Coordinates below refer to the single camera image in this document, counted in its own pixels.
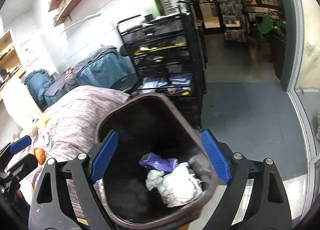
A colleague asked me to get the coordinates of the purple tissue plastic bag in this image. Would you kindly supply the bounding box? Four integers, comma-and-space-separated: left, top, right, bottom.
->
139, 153, 178, 173

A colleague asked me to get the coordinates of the yellow foam fruit net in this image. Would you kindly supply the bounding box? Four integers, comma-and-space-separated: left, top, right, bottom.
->
36, 116, 50, 129

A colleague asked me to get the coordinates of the crumpled white paper trash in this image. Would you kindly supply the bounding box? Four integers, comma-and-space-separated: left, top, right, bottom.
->
145, 162, 203, 208

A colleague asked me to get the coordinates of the brown trash bin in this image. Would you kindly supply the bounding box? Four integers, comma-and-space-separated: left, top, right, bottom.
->
96, 93, 217, 229

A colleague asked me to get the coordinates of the cream cloth covered chair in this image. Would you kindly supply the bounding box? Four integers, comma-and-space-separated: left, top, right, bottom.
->
1, 77, 42, 130

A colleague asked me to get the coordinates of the purple striped bed blanket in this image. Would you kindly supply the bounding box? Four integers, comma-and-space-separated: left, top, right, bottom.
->
24, 85, 132, 220

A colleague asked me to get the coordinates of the blue bundled bedding pile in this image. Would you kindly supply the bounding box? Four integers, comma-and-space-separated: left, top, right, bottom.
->
24, 69, 54, 110

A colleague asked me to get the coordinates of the black round stool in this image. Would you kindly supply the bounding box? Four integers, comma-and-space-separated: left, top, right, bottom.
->
108, 46, 138, 94

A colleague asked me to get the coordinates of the blue skirted massage bed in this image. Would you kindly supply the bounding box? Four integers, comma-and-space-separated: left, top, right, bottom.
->
43, 45, 136, 107

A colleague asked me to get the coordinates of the white floor lamp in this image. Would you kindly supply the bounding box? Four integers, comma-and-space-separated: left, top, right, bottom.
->
60, 13, 101, 34

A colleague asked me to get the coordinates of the green lotion bottle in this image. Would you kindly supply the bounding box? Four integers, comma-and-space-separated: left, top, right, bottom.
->
154, 0, 165, 16

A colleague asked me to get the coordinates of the clear ribbed plastic bottle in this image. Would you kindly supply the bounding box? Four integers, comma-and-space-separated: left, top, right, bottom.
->
161, 0, 178, 15

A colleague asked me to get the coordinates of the wooden cubby wall shelf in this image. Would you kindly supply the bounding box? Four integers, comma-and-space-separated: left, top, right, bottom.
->
1, 29, 25, 91

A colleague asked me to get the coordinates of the black wire trolley rack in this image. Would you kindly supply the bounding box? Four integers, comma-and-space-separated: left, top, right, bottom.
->
117, 0, 206, 127

